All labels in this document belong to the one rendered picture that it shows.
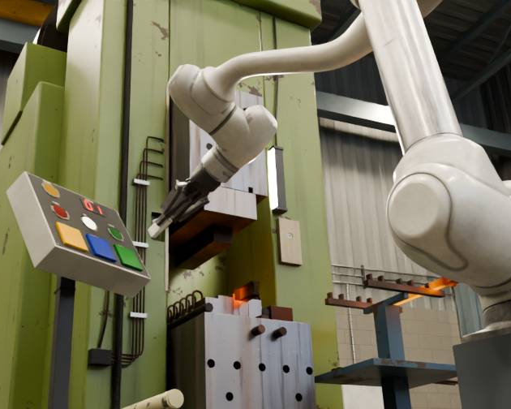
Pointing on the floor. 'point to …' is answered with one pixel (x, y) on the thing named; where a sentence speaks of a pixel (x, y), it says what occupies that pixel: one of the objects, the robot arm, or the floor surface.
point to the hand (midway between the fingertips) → (160, 226)
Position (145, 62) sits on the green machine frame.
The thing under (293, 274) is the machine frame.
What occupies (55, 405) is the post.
